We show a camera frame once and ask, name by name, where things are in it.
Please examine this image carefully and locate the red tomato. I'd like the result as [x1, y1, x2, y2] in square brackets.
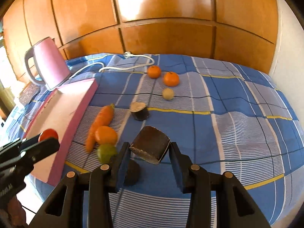
[38, 129, 59, 142]

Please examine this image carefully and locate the green lime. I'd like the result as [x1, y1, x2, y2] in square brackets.
[97, 144, 118, 164]

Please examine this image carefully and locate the orange tangerine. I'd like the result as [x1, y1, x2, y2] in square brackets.
[94, 126, 118, 146]
[147, 65, 161, 79]
[163, 72, 180, 87]

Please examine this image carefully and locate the orange carrot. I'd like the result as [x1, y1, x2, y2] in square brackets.
[85, 104, 114, 153]

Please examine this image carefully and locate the dark eggplant chunk small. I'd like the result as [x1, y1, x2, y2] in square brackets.
[129, 102, 149, 121]

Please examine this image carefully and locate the pale yellow small fruit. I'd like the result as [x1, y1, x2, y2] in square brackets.
[162, 88, 175, 100]

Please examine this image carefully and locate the silver tissue box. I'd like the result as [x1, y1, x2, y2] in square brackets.
[18, 82, 40, 105]

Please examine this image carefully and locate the pink cardboard box tray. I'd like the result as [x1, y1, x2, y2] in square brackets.
[24, 78, 98, 186]

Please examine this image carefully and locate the dark round object on sheet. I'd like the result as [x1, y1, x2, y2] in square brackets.
[124, 160, 141, 186]

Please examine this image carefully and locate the pink electric kettle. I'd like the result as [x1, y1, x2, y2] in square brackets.
[24, 36, 71, 91]

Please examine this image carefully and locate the blue plaid bedsheet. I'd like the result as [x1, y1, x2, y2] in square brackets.
[64, 54, 303, 227]

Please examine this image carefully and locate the wooden panelled headboard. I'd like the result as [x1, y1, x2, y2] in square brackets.
[3, 0, 278, 82]

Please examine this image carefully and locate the white kettle power cable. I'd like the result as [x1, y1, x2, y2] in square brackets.
[68, 51, 156, 79]

